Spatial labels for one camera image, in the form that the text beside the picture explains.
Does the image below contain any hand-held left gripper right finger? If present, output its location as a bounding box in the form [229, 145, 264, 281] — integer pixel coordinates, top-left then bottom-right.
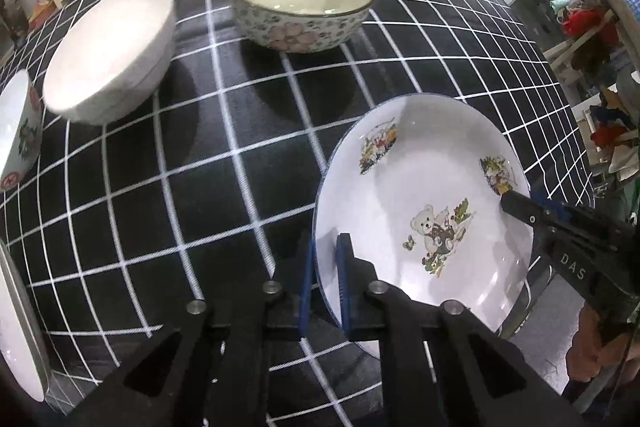
[335, 233, 586, 427]

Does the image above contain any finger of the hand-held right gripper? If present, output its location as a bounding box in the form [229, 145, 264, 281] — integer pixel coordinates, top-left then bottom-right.
[532, 194, 576, 223]
[500, 189, 551, 234]

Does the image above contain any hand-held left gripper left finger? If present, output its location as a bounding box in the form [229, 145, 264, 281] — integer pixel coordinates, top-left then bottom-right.
[65, 234, 318, 427]

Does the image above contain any bear print white plate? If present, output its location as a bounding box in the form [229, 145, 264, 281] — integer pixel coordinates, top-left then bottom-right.
[312, 93, 535, 358]

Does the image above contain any plain white bowl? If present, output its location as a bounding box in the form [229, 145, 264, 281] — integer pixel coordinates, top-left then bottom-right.
[42, 0, 177, 125]

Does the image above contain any person's right hand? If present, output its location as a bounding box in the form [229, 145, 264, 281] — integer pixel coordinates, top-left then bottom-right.
[566, 304, 630, 384]

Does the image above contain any black white checked tablecloth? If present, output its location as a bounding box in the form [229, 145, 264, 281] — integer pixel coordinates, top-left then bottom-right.
[0, 0, 596, 427]

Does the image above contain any plain white plate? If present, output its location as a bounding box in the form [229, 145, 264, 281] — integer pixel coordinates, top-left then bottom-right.
[0, 239, 51, 403]

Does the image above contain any white bowl with red print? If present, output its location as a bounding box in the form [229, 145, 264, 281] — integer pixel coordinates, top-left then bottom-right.
[0, 69, 45, 192]

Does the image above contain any red box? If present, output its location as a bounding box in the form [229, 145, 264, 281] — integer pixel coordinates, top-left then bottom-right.
[27, 0, 58, 32]

